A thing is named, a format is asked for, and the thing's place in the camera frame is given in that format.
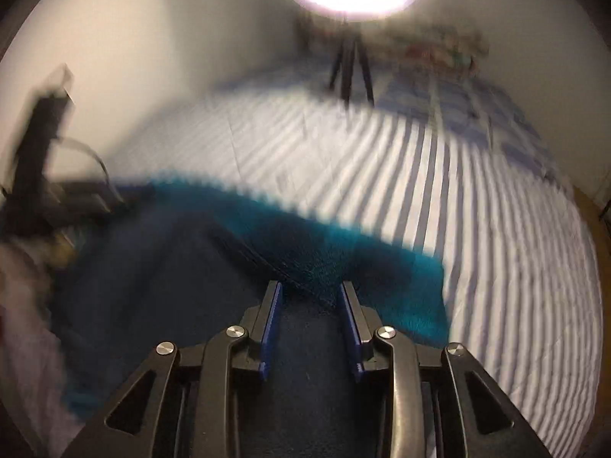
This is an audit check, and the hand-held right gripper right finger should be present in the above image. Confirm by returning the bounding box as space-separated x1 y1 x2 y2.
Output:
337 280 551 458

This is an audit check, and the striped bed sheet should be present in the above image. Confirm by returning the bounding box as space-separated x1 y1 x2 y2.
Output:
110 64 603 458

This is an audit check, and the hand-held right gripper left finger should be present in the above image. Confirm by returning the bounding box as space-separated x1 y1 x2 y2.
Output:
60 280 284 458

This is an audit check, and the navy blue garment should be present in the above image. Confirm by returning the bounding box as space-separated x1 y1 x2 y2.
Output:
50 186 397 458

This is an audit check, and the black tripod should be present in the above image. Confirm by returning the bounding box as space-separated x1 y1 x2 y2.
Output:
327 33 376 108

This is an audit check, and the floral pillow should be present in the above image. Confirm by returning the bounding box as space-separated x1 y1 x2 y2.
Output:
382 24 492 78

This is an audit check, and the teal plaid fleece garment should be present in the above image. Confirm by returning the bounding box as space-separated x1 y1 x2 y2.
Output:
64 179 450 421

